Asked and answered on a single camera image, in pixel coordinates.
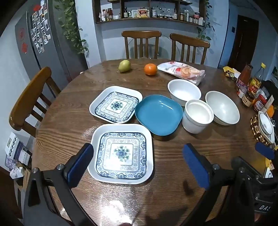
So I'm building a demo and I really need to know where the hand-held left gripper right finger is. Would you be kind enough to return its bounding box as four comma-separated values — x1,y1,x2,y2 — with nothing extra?
180,143,256,226

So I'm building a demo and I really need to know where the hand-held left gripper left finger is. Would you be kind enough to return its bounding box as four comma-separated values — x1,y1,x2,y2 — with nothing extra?
23,143,102,226

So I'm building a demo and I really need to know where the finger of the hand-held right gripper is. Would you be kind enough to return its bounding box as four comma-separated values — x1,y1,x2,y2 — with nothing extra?
255,142,278,166
231,156,262,177

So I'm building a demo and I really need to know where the blue patterned square plate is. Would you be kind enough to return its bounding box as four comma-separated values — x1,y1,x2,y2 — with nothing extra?
87,124,154,185
89,86,143,124

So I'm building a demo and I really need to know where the small deep white bowl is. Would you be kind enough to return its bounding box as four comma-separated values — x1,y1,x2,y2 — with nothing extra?
182,99,214,134

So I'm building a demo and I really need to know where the large white bowl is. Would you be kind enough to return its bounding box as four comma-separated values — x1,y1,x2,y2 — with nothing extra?
205,91,240,126

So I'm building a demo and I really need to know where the plain blue square plate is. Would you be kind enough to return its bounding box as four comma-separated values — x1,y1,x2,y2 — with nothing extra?
135,94,184,136

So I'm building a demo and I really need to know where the medium white bowl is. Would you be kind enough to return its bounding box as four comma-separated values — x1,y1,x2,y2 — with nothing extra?
167,79,202,107

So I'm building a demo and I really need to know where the beaded wooden trivet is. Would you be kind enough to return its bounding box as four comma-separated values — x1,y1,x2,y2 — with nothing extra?
250,114,275,145

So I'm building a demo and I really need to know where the blue white oval dish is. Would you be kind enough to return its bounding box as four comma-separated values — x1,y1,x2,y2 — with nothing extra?
258,111,276,144

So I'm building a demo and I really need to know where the large orange with leaf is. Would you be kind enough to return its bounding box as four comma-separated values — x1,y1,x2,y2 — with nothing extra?
266,104,275,118

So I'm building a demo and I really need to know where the chili sauce jar red lid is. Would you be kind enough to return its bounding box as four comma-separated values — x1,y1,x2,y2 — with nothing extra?
253,94,267,112

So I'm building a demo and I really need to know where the brown sauce jar black lid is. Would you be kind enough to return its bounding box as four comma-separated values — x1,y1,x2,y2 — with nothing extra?
242,92,255,107

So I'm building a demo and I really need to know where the blue white gift box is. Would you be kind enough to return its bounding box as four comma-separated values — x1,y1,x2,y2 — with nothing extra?
13,141,33,166

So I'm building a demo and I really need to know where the small clear plastic tub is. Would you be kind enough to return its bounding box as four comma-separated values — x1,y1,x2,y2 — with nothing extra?
237,86,247,99

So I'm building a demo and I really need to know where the white crumpled bag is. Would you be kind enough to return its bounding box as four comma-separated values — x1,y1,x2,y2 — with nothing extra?
10,167,26,180

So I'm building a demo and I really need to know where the black bag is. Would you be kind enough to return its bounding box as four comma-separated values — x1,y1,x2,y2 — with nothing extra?
261,80,278,102

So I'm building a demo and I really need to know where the vinegar bottle yellow cap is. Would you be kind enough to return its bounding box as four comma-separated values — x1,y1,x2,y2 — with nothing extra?
248,63,266,94

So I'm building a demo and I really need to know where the white patterned box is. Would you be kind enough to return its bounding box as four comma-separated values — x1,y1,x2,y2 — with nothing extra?
5,131,22,156

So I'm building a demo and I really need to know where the red sauce bottle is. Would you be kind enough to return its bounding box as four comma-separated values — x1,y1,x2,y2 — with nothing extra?
235,63,253,92

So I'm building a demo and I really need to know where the wooden chair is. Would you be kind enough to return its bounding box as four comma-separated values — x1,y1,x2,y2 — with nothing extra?
121,30,162,59
9,66,62,138
170,33,211,65

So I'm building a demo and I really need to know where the pink white snack bag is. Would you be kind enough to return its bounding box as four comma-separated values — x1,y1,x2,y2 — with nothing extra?
157,61,206,86

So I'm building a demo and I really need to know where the orange mandarin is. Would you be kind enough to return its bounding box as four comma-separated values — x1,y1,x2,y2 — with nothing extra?
144,63,158,76

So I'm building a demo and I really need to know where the dark brown door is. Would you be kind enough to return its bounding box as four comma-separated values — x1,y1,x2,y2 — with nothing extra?
227,15,259,70

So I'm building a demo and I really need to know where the green pear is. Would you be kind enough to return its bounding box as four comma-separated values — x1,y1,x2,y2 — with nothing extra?
118,60,131,73

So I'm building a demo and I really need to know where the grey refrigerator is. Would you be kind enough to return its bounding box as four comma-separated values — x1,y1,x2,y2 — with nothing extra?
15,0,88,83

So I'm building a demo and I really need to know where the hanging green vine plant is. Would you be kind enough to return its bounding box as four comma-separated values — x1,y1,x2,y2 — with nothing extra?
54,0,89,58
197,0,215,41

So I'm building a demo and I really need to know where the cluster of fridge photos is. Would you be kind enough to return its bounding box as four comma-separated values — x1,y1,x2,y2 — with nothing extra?
30,2,51,54

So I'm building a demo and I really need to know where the row of shelf bottles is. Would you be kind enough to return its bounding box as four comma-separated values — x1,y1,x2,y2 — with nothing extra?
99,6,205,25

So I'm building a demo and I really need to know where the red yellow snack packet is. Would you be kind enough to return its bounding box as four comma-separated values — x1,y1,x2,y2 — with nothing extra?
137,8,150,18

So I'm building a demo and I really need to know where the wooden wall shelf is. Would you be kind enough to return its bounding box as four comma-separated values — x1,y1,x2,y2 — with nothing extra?
92,0,207,27

